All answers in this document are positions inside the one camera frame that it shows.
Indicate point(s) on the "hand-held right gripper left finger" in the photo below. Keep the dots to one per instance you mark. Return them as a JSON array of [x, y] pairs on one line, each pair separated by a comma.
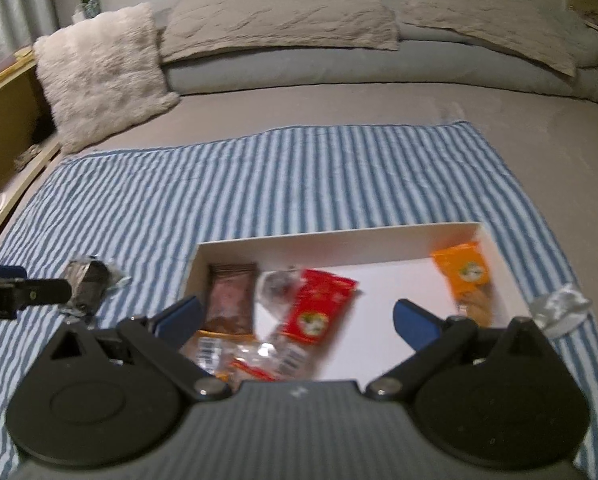
[[181, 316]]

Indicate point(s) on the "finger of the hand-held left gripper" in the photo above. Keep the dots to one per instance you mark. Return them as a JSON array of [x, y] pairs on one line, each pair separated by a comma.
[[46, 291], [1, 271]]

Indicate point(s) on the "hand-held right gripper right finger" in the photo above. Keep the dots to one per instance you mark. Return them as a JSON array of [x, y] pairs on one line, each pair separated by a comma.
[[411, 324]]

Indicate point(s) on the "silver grey snack packet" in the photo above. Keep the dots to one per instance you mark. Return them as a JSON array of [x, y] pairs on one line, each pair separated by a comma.
[[89, 285]]

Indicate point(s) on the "dark brown snack packet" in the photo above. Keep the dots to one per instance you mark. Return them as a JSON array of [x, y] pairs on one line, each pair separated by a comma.
[[229, 300]]

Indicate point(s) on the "white cardboard box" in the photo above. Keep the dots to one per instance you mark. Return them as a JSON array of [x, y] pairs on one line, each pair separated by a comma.
[[369, 280]]

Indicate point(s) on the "orange snack packet round logo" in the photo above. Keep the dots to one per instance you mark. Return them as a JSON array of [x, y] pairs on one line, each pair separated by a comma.
[[464, 270]]

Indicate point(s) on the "orange clear-ended snack packet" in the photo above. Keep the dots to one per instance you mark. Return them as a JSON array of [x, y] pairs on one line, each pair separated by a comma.
[[244, 367]]

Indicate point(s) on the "red snack packet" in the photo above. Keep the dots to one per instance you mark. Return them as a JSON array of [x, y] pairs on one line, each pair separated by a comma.
[[314, 310]]

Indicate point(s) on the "clear cake packet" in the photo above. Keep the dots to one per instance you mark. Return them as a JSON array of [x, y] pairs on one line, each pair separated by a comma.
[[276, 287]]

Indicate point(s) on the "silver crumpled wrapper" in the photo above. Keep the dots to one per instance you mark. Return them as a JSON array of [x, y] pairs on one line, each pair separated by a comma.
[[559, 307]]

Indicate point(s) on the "wooden bedside shelf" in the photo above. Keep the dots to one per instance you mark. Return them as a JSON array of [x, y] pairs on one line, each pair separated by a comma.
[[4, 105]]

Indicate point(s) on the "blue striped towel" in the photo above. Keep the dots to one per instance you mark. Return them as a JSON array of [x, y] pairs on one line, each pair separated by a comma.
[[279, 180]]

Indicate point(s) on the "fluffy cream cushion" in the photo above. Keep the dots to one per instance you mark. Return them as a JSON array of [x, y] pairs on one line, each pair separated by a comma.
[[104, 75]]

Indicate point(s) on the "grey curtain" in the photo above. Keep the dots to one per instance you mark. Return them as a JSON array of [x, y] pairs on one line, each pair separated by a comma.
[[9, 20]]

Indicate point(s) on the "grey pillow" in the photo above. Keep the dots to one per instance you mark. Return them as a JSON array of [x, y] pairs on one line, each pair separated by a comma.
[[329, 67]]

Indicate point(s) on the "beige quilted pillow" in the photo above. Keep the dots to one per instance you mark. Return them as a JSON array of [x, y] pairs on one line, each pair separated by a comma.
[[279, 15], [479, 10]]

